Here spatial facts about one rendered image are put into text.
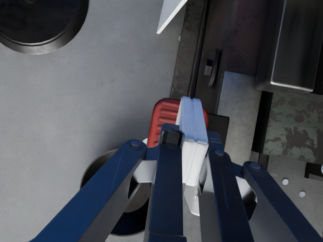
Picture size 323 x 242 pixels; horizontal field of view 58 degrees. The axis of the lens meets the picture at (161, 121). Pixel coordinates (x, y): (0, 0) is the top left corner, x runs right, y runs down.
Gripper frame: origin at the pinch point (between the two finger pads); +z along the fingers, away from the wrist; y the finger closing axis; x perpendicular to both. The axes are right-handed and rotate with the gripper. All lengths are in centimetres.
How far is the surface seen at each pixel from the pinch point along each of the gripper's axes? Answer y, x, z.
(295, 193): 53, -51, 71
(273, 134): 14.9, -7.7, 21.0
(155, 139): -1.9, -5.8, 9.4
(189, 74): 7, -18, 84
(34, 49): -49, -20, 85
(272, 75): 10.9, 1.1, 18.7
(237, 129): 9.7, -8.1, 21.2
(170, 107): -1.0, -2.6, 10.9
